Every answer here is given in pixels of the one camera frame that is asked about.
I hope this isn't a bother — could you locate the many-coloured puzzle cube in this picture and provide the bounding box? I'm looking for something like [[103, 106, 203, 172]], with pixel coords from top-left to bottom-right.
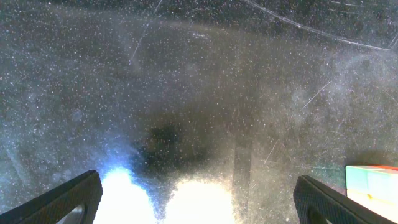
[[345, 164, 398, 223]]

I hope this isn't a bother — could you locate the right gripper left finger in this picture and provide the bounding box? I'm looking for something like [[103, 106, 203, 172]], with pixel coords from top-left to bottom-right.
[[0, 169, 104, 224]]

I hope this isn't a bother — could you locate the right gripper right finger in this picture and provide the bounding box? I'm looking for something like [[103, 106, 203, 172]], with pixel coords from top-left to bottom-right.
[[292, 174, 398, 224]]

